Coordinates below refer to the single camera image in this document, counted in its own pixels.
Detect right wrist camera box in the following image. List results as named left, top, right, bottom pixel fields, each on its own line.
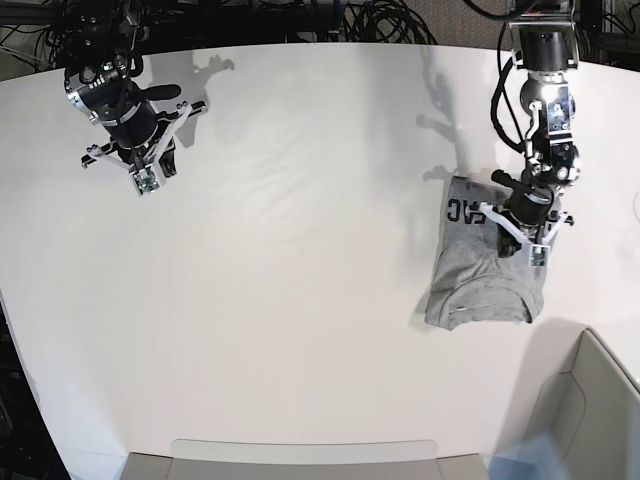
left=130, top=166, right=161, bottom=197

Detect grey T-shirt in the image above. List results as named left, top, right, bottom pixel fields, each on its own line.
left=425, top=176, right=546, bottom=330

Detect coiled black cables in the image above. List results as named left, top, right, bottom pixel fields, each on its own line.
left=329, top=0, right=439, bottom=47

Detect grey bin right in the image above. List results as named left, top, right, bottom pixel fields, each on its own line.
left=519, top=329, right=639, bottom=479

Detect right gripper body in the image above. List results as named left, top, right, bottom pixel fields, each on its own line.
left=81, top=101, right=207, bottom=172

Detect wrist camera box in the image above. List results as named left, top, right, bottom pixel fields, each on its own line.
left=130, top=166, right=161, bottom=197
left=528, top=244, right=550, bottom=268

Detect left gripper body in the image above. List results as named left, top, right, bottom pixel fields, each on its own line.
left=478, top=202, right=574, bottom=247

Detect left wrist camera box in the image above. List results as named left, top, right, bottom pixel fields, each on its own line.
left=528, top=244, right=550, bottom=268

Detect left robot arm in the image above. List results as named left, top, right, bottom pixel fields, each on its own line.
left=480, top=1, right=581, bottom=267

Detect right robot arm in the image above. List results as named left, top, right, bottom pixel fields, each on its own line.
left=62, top=1, right=207, bottom=194

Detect grey tray bottom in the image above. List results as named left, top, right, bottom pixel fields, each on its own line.
left=121, top=439, right=489, bottom=479

